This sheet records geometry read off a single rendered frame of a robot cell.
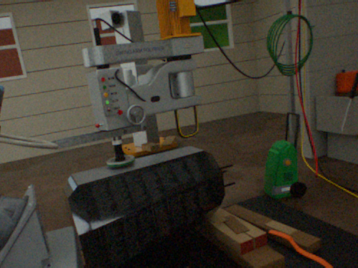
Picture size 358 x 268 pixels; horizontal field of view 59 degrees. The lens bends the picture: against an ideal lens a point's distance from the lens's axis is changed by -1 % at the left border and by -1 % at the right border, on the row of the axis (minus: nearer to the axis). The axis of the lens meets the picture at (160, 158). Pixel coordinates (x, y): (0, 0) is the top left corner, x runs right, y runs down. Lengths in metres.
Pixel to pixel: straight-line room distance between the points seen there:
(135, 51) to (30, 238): 1.58
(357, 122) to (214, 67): 5.43
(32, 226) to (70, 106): 7.14
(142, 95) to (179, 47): 0.48
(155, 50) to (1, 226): 1.68
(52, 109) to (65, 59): 1.23
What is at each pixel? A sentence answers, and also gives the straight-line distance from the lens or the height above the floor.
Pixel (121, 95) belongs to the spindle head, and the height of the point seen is 1.34.
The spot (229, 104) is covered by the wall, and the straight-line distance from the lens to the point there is 9.37.
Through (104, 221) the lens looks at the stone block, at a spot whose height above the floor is 0.60.
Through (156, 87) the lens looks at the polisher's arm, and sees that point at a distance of 2.42.
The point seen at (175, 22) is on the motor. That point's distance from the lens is 2.60.
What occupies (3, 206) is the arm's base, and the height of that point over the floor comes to 1.08.
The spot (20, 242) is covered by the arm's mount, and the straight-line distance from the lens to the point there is 1.17.
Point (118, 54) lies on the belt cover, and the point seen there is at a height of 1.62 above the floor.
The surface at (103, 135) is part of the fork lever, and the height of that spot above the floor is 1.09.
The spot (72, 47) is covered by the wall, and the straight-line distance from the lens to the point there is 8.26.
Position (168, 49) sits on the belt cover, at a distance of 2.50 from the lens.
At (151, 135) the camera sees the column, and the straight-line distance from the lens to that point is 3.15.
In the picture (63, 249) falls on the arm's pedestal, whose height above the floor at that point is 0.85.
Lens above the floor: 1.43
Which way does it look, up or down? 14 degrees down
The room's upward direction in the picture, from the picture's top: 9 degrees counter-clockwise
